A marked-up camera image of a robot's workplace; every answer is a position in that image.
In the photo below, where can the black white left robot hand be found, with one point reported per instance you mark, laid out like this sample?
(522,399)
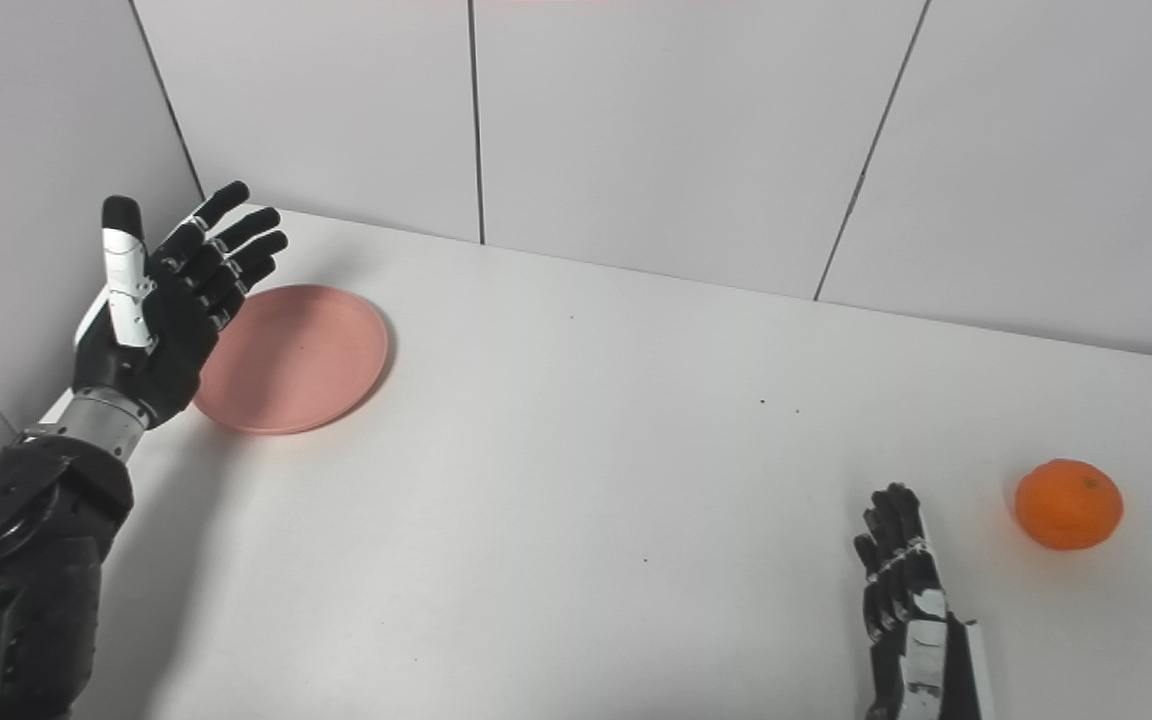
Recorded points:
(161,330)

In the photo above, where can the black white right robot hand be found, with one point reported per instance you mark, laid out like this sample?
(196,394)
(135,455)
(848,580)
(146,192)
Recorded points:
(921,640)

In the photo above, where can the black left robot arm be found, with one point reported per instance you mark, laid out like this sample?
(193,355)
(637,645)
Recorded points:
(26,560)

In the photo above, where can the pink round plate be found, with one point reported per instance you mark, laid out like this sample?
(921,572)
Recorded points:
(298,360)

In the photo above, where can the orange fruit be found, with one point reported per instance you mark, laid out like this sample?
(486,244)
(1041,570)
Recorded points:
(1068,504)

